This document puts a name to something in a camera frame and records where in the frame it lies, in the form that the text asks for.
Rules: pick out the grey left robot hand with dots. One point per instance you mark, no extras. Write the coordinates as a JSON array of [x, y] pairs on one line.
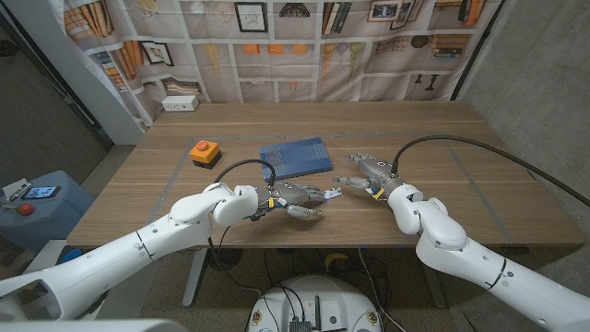
[[290, 194]]

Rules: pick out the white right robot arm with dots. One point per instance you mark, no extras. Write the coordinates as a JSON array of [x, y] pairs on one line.
[[461, 258]]

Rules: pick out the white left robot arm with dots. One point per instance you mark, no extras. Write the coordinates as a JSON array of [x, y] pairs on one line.
[[138, 253]]

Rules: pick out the printed bookshelf backdrop cloth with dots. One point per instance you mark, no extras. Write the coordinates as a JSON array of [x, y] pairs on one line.
[[276, 69]]

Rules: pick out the orange emergency stop button box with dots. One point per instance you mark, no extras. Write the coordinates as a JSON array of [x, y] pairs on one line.
[[204, 152]]

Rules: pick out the blue puzzle board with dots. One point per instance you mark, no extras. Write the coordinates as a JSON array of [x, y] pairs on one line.
[[295, 159]]

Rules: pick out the white power outlet box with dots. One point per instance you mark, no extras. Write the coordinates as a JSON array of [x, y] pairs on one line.
[[180, 103]]

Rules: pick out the white robot torso edge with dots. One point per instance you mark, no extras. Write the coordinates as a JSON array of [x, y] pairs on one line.
[[92, 326]]

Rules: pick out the yellow curved object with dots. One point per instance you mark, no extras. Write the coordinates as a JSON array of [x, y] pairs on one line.
[[335, 259]]

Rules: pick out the white base with blue pads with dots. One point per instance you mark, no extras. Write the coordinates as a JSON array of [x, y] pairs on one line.
[[69, 256]]

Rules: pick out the grey table leg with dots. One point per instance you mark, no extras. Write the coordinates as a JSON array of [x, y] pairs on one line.
[[437, 295]]

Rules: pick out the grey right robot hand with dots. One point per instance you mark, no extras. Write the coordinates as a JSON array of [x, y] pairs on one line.
[[375, 173]]

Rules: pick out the white paper item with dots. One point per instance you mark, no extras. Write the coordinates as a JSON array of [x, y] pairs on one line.
[[14, 189]]

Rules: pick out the black backdrop pole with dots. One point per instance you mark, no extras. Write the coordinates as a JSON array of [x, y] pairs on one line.
[[475, 51]]

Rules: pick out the white table leg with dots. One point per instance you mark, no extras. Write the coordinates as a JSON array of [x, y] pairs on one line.
[[196, 276]]

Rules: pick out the black round floor object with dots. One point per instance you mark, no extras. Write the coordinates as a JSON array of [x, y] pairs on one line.
[[224, 260]]

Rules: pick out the blue stool with phone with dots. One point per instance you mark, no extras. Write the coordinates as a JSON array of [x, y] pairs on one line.
[[55, 216]]

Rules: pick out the smartphone with lit screen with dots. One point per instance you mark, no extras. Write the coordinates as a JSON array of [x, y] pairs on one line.
[[41, 192]]

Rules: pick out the red ball knob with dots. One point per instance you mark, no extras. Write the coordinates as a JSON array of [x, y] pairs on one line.
[[26, 209]]

